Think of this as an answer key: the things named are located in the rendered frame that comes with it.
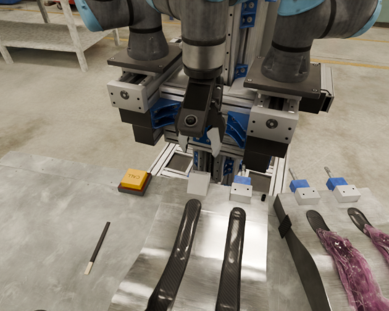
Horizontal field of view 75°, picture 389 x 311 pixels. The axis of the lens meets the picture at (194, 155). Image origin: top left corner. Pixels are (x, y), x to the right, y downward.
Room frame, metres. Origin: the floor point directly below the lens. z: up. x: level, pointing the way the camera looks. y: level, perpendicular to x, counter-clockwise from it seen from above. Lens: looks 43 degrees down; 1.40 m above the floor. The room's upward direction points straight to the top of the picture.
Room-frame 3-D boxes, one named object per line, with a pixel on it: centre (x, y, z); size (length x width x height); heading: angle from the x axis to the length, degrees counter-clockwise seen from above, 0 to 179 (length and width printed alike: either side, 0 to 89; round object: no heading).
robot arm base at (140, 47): (0.96, 0.17, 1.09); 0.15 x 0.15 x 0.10
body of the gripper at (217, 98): (0.45, -0.02, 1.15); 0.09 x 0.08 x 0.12; 167
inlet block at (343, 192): (0.47, -0.40, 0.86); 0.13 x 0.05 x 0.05; 4
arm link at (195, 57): (0.45, -0.01, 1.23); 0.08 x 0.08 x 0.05
